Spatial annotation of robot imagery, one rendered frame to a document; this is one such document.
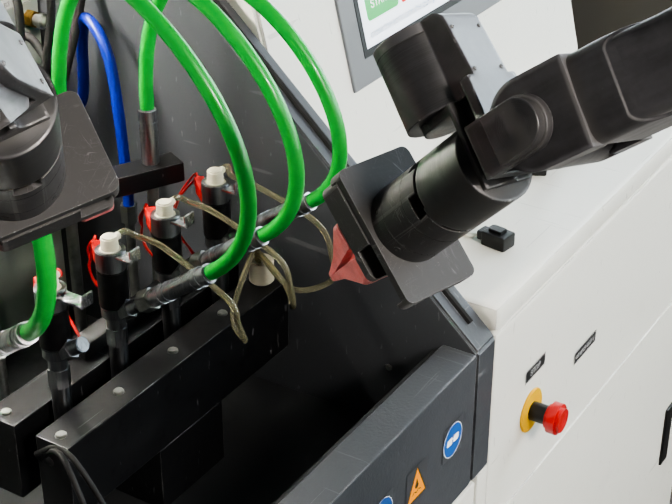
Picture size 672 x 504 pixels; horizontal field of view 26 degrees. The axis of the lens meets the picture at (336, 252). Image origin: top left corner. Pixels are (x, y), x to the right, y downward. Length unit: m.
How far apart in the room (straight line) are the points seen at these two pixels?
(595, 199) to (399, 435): 0.47
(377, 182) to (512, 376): 0.59
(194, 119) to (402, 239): 0.59
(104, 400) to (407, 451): 0.28
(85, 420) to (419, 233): 0.47
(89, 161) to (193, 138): 0.70
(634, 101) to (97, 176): 0.30
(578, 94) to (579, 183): 0.88
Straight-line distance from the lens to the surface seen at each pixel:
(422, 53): 0.92
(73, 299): 1.25
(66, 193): 0.82
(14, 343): 1.11
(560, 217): 1.64
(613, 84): 0.83
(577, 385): 1.76
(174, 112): 1.53
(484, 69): 0.91
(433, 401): 1.37
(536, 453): 1.70
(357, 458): 1.29
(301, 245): 1.49
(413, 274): 0.97
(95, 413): 1.32
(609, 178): 1.73
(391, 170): 1.00
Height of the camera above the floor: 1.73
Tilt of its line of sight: 29 degrees down
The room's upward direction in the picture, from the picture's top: straight up
